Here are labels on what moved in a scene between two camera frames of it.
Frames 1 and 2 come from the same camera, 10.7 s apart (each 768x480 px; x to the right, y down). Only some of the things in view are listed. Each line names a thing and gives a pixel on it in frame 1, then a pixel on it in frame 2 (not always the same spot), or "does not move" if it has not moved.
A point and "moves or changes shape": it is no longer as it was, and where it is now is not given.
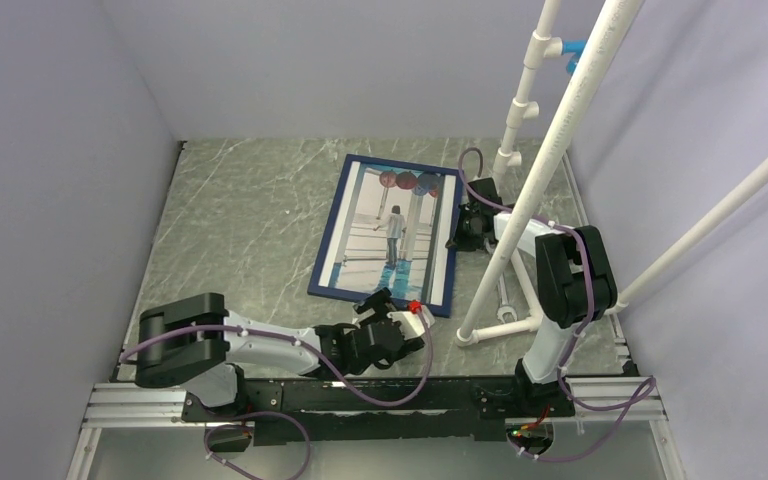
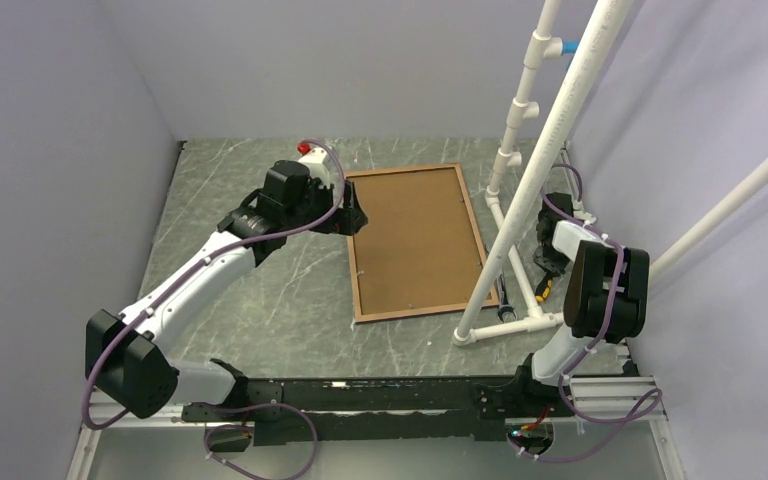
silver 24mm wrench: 505,308 does not move
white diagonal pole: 734,197 does not move
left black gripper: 376,303 → 347,220
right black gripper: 459,242 → 555,267
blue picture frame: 390,230 moves or changes shape
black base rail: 378,410 does not move
